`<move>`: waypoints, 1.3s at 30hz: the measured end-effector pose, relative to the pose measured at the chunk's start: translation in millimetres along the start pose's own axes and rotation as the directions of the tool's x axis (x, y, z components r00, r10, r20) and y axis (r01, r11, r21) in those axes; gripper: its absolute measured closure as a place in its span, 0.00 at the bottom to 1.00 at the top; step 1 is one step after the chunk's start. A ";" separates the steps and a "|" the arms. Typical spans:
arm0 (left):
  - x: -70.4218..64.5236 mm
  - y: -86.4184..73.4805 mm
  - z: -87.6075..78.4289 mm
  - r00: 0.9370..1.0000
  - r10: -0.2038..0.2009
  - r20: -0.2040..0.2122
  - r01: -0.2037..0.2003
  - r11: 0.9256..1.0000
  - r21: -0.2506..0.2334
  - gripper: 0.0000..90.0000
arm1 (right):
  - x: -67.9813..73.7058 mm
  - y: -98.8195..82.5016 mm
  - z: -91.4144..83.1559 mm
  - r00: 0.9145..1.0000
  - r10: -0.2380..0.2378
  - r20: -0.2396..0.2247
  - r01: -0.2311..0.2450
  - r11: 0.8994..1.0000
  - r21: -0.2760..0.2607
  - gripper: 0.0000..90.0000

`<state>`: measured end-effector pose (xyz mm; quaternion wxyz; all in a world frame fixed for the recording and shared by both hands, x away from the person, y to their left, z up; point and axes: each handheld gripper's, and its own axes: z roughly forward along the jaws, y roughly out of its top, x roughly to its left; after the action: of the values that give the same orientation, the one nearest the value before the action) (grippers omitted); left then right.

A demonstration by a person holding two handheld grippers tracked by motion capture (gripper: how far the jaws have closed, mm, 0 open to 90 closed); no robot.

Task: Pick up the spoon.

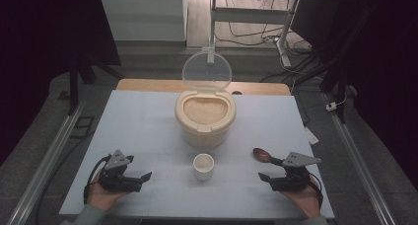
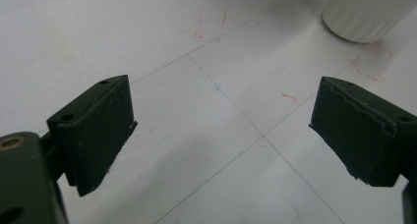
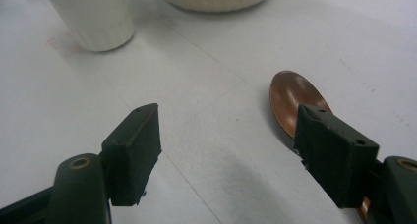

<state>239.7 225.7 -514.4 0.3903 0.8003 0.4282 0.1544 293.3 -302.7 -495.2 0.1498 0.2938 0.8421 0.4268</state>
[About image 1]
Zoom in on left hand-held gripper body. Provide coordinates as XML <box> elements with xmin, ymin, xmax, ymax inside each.
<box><xmin>98</xmin><ymin>149</ymin><xmax>144</xmax><ymax>193</ymax></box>

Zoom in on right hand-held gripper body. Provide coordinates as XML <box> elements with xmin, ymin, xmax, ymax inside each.
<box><xmin>268</xmin><ymin>151</ymin><xmax>322</xmax><ymax>192</ymax></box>

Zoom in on dark brown wooden spoon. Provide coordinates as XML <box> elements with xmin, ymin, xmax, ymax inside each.
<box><xmin>252</xmin><ymin>147</ymin><xmax>274</xmax><ymax>165</ymax></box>

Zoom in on white cup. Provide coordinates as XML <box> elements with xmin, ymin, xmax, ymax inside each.
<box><xmin>192</xmin><ymin>153</ymin><xmax>215</xmax><ymax>182</ymax></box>

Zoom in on cream plastic rice container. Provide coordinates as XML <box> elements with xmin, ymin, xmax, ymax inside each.
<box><xmin>174</xmin><ymin>88</ymin><xmax>238</xmax><ymax>149</ymax></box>

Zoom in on rice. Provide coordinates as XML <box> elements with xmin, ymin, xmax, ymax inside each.
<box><xmin>182</xmin><ymin>97</ymin><xmax>229</xmax><ymax>125</ymax></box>

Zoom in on person's left hand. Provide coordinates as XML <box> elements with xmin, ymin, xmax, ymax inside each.
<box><xmin>86</xmin><ymin>170</ymin><xmax>131</xmax><ymax>212</ymax></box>

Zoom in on person's right hand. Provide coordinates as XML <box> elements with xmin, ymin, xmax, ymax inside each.
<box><xmin>279</xmin><ymin>177</ymin><xmax>324</xmax><ymax>219</ymax></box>

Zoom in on pale blue table mat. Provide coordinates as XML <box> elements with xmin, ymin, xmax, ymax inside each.
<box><xmin>58</xmin><ymin>89</ymin><xmax>335</xmax><ymax>219</ymax></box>

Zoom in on white paper tag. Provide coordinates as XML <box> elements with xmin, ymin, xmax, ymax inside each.
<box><xmin>304</xmin><ymin>125</ymin><xmax>320</xmax><ymax>146</ymax></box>

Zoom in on wooden table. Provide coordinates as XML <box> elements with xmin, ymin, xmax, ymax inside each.
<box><xmin>116</xmin><ymin>78</ymin><xmax>292</xmax><ymax>97</ymax></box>

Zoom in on black stand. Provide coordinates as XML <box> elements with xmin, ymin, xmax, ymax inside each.
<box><xmin>67</xmin><ymin>55</ymin><xmax>126</xmax><ymax>116</ymax></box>

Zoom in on clear plastic container lid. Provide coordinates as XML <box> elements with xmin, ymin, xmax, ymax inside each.
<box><xmin>181</xmin><ymin>50</ymin><xmax>233</xmax><ymax>91</ymax></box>

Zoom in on black curtain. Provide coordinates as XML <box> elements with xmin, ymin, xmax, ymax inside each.
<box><xmin>0</xmin><ymin>0</ymin><xmax>121</xmax><ymax>167</ymax></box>
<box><xmin>290</xmin><ymin>0</ymin><xmax>418</xmax><ymax>190</ymax></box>

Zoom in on white cabinet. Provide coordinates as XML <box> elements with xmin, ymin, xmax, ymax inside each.
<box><xmin>98</xmin><ymin>0</ymin><xmax>187</xmax><ymax>42</ymax></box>

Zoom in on left hand-held gripper black cable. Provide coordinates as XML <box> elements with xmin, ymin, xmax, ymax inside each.
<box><xmin>82</xmin><ymin>154</ymin><xmax>112</xmax><ymax>204</ymax></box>

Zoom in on hand-held gripper black cable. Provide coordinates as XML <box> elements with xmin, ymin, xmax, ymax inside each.
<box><xmin>82</xmin><ymin>154</ymin><xmax>112</xmax><ymax>204</ymax></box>
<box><xmin>308</xmin><ymin>171</ymin><xmax>325</xmax><ymax>210</ymax></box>

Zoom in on right hand-held gripper black cable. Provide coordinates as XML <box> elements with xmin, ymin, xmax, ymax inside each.
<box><xmin>308</xmin><ymin>171</ymin><xmax>325</xmax><ymax>210</ymax></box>

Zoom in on aluminium rail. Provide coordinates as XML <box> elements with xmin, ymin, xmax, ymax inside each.
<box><xmin>323</xmin><ymin>92</ymin><xmax>397</xmax><ymax>225</ymax></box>
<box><xmin>6</xmin><ymin>100</ymin><xmax>85</xmax><ymax>225</ymax></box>

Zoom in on black floor cables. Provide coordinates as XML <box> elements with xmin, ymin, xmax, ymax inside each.
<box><xmin>215</xmin><ymin>0</ymin><xmax>329</xmax><ymax>85</ymax></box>

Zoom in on white desk frame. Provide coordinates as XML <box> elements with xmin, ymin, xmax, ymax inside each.
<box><xmin>206</xmin><ymin>0</ymin><xmax>302</xmax><ymax>68</ymax></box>

